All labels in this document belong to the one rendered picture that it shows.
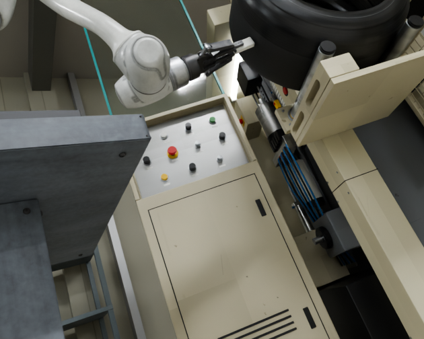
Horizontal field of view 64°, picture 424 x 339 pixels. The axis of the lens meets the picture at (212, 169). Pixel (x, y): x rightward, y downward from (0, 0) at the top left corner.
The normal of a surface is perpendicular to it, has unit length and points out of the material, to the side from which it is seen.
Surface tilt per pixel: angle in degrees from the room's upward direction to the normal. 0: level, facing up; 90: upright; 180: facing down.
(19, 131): 90
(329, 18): 97
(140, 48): 119
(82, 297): 90
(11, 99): 90
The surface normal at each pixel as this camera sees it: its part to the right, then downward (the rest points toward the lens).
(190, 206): 0.02, -0.39
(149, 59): 0.29, -0.04
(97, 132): 0.42, -0.48
